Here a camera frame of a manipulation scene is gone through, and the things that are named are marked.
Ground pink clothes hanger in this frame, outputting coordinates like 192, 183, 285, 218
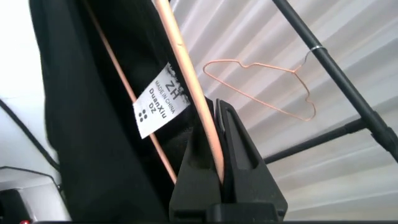
81, 0, 226, 185
202, 46, 325, 123

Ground black T-shirt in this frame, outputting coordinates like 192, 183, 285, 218
28, 0, 216, 222

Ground white curtain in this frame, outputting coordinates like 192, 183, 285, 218
169, 0, 398, 222

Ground black clothes rack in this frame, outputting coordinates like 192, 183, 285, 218
264, 0, 398, 166

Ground black cable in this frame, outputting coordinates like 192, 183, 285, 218
0, 98, 62, 174

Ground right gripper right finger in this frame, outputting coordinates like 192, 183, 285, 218
215, 98, 289, 222

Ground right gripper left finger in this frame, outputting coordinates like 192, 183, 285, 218
169, 96, 224, 222

